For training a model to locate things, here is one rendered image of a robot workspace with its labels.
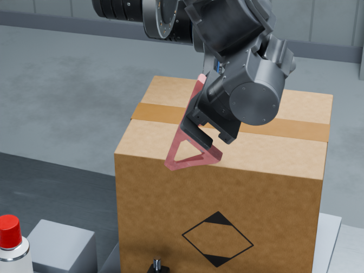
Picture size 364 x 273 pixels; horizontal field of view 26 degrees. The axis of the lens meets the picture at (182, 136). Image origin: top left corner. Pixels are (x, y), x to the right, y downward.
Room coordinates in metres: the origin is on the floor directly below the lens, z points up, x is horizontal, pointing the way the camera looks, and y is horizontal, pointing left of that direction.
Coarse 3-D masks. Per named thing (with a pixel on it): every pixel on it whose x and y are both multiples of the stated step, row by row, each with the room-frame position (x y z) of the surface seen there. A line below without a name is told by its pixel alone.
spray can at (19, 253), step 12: (12, 216) 0.84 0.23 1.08; (0, 228) 0.81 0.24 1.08; (12, 228) 0.81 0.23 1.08; (0, 240) 0.81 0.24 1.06; (12, 240) 0.81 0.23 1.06; (24, 240) 0.83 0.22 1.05; (0, 252) 0.81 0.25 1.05; (12, 252) 0.81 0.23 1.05; (24, 252) 0.81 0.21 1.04; (0, 264) 0.80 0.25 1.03; (12, 264) 0.80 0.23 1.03; (24, 264) 0.81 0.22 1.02
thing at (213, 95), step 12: (216, 72) 0.92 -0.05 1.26; (204, 84) 0.88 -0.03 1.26; (216, 84) 0.86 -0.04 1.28; (204, 96) 0.85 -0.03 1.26; (216, 96) 0.85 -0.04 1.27; (228, 96) 0.84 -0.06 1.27; (204, 108) 0.83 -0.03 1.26; (216, 108) 0.84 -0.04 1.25; (228, 108) 0.84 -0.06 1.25; (204, 120) 0.82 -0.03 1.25; (216, 120) 0.83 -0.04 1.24; (228, 120) 0.84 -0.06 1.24; (228, 132) 0.82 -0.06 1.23; (228, 144) 0.82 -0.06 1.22
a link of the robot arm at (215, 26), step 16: (192, 0) 0.86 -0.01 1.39; (208, 0) 0.90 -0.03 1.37; (224, 0) 0.85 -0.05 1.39; (240, 0) 0.84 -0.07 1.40; (192, 16) 0.86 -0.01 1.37; (208, 16) 0.85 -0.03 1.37; (224, 16) 0.84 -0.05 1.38; (240, 16) 0.83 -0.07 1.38; (208, 32) 0.84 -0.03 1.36; (224, 32) 0.84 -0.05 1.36; (240, 32) 0.84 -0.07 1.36; (224, 48) 0.85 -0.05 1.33
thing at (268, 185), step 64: (128, 128) 1.00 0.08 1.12; (256, 128) 1.00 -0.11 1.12; (320, 128) 1.00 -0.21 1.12; (128, 192) 0.93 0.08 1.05; (192, 192) 0.91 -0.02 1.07; (256, 192) 0.89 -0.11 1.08; (320, 192) 0.87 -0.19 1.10; (128, 256) 0.93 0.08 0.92; (192, 256) 0.91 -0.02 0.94; (256, 256) 0.89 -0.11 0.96
